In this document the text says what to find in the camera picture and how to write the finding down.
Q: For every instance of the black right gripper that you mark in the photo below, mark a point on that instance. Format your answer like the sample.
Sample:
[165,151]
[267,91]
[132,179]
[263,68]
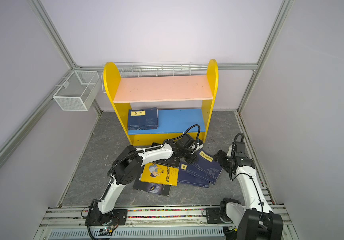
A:
[220,157]

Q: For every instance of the yellow wooden bookshelf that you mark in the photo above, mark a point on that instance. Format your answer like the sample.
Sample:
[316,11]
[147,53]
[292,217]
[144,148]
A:
[123,92]

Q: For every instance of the black book orange title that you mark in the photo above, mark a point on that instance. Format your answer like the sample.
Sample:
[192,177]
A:
[168,155]

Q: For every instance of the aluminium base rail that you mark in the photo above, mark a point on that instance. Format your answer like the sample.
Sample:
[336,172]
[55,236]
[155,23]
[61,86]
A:
[137,223]

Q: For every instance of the black wolf cover book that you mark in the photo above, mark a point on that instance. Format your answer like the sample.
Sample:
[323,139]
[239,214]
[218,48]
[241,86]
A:
[152,188]

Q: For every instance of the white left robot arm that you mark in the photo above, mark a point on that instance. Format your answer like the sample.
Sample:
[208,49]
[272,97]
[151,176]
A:
[129,164]

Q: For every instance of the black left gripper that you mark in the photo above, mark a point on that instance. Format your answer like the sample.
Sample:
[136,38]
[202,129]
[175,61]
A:
[190,160]

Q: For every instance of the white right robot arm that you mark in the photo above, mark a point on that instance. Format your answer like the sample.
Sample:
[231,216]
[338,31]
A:
[255,221]

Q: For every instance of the white mesh basket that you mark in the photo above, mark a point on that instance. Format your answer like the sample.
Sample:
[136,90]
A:
[78,91]

